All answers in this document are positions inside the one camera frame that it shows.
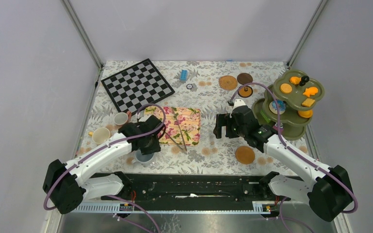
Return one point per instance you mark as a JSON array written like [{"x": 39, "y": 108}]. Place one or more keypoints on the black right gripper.
[{"x": 224, "y": 120}]

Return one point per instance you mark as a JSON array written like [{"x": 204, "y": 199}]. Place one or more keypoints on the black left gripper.
[{"x": 156, "y": 147}]

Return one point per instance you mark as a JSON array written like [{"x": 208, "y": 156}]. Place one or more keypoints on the white mug front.
[{"x": 143, "y": 159}]

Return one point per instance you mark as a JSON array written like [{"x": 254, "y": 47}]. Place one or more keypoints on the black orange face coaster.
[{"x": 245, "y": 92}]

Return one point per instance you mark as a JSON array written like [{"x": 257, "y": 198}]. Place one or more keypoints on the plain orange coaster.
[{"x": 245, "y": 155}]

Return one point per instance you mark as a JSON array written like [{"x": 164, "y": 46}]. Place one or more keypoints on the small pink handled cup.
[{"x": 122, "y": 118}]

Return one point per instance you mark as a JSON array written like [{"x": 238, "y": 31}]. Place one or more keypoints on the dark brown coaster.
[{"x": 244, "y": 78}]

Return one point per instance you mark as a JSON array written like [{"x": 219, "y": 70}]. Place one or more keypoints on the blue donut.
[{"x": 277, "y": 107}]

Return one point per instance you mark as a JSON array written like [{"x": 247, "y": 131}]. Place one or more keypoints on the cream yellow cup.
[{"x": 100, "y": 135}]

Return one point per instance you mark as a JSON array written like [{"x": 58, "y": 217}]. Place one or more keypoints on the round brown cookie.
[{"x": 285, "y": 88}]

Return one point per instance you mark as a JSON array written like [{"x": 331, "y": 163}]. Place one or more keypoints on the square orange cracker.
[{"x": 309, "y": 102}]

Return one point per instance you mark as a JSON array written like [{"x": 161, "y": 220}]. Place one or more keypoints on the orange fish cookie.
[{"x": 311, "y": 91}]

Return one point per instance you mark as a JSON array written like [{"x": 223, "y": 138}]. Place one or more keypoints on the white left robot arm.
[{"x": 68, "y": 184}]

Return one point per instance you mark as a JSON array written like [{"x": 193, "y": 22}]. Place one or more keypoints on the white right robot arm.
[{"x": 326, "y": 190}]

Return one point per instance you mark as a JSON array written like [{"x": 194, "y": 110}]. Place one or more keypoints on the floral serving tray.
[{"x": 192, "y": 125}]

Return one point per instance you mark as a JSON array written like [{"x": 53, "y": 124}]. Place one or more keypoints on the woven tan coaster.
[{"x": 228, "y": 82}]

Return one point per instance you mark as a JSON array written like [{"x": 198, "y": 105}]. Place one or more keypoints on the black white checkerboard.
[{"x": 137, "y": 85}]

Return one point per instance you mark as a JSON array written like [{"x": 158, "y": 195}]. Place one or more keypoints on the green three-tier stand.
[{"x": 292, "y": 125}]

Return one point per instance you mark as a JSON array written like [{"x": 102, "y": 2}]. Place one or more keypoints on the blue toy brick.
[{"x": 183, "y": 76}]

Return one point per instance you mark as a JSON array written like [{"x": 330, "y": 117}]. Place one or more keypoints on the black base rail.
[{"x": 180, "y": 192}]

